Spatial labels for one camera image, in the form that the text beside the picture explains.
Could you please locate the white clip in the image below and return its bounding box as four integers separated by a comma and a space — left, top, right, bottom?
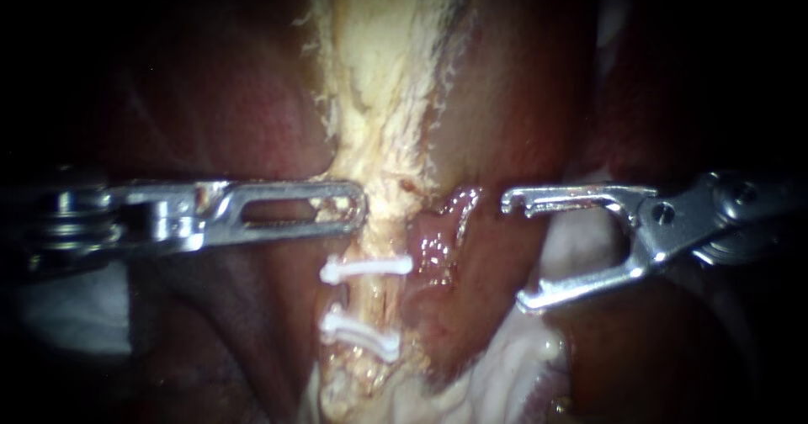
318, 302, 403, 364
320, 254, 415, 286

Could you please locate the left arm instrument jaw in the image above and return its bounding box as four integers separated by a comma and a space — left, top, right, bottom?
200, 179, 369, 250

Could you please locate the right arm instrument jaw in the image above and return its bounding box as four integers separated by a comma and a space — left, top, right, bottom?
500, 184, 659, 231
514, 228, 672, 316

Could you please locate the white cloth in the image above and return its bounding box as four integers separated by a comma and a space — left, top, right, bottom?
17, 262, 135, 357

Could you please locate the pale fatty tissue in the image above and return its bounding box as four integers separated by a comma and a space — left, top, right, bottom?
301, 321, 574, 424
540, 212, 640, 286

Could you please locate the gallbladder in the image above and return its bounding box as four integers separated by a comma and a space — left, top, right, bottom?
292, 0, 482, 252

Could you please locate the right arm instrument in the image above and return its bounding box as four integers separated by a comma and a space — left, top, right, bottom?
635, 170, 808, 268

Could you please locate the dark red liver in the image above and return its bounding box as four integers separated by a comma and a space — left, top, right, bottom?
82, 0, 765, 424

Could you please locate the left arm instrument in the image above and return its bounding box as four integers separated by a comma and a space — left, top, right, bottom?
26, 179, 230, 273

